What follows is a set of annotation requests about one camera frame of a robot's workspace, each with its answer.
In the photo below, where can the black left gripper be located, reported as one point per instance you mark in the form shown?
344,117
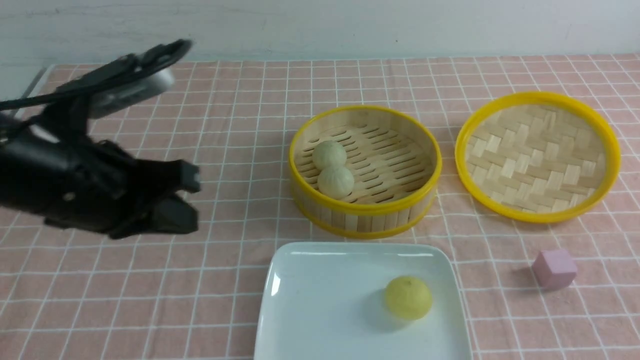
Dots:
96,187

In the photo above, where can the white steamed bun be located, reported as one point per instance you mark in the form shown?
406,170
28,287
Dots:
336,181
327,154

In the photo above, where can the white steamed bun front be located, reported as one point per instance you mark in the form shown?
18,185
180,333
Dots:
336,181

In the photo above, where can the yellow steamed bun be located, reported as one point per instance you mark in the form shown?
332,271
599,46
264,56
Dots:
408,298

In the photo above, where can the white square plate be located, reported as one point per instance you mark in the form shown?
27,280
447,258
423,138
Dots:
325,301

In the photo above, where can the bamboo steamer basket yellow rim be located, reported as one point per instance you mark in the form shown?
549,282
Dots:
396,163

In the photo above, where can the woven bamboo steamer lid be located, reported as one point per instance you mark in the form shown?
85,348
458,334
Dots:
537,157

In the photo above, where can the pink cube block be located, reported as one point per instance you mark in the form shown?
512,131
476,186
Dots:
554,269

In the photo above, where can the pink checkered tablecloth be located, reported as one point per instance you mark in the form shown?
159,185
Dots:
72,295

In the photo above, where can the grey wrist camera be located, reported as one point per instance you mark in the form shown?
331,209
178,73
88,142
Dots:
121,97

